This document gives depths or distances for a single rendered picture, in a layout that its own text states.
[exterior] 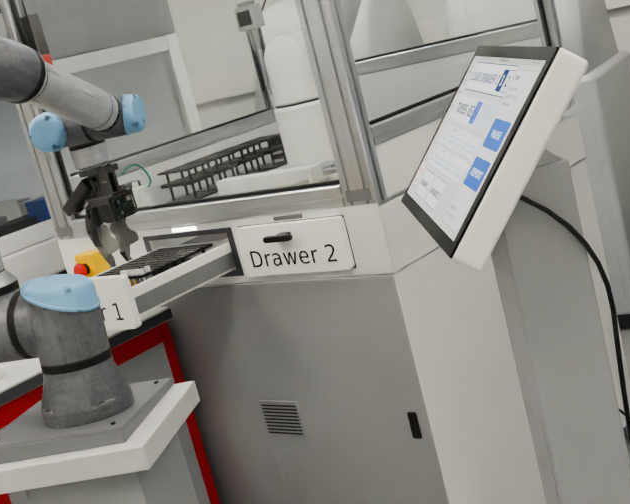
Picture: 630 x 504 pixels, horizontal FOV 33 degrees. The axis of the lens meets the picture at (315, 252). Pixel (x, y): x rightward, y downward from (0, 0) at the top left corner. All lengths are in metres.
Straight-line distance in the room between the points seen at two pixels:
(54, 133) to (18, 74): 0.35
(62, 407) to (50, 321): 0.14
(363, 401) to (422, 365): 0.18
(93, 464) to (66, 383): 0.15
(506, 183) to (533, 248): 0.23
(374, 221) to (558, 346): 0.56
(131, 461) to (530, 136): 0.77
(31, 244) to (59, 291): 1.43
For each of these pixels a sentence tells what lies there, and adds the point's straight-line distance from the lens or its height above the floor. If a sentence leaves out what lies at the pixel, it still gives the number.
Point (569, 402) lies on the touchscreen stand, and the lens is 1.72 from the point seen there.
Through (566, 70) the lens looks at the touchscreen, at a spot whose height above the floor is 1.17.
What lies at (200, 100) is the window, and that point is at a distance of 2.32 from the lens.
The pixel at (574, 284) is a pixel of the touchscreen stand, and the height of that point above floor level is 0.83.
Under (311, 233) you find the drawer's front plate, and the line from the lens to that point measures 2.17.
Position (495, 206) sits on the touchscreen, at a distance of 1.43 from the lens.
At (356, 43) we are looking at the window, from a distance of 2.11.
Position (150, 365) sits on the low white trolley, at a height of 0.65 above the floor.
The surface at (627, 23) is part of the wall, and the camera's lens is 5.21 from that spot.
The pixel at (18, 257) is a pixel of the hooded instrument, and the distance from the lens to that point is 3.12.
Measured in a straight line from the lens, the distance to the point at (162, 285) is 2.21.
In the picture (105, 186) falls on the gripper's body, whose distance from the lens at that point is 2.20.
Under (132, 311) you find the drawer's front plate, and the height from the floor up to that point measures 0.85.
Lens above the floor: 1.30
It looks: 12 degrees down
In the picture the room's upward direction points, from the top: 14 degrees counter-clockwise
